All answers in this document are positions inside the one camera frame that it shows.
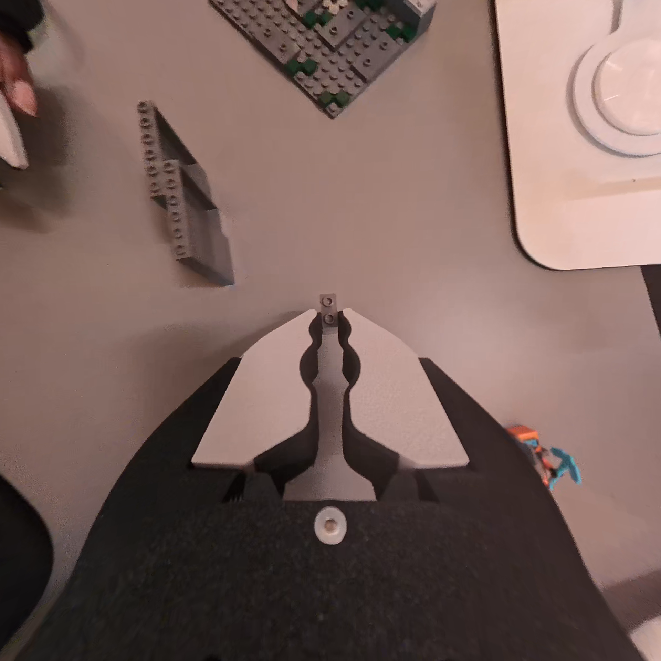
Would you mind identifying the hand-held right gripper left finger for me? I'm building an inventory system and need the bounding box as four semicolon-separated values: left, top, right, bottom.
191;309;320;499

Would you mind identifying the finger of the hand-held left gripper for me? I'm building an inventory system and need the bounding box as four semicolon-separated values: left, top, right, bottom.
0;93;30;170

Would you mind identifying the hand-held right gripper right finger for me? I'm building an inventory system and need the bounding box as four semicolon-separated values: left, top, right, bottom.
341;309;471;499

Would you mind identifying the tall dark grey brick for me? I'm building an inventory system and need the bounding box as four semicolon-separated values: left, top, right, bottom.
318;293;340;353

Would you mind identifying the grey desk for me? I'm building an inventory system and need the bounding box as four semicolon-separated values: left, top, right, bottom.
0;0;661;646

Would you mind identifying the person's left hand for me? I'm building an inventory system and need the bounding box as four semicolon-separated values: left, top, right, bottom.
0;31;38;117

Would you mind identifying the orange teal brick figure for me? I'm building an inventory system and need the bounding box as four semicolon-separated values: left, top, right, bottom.
505;424;583;491

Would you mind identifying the grey brick baseplate build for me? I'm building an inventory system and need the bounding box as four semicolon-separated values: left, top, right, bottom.
209;0;438;119

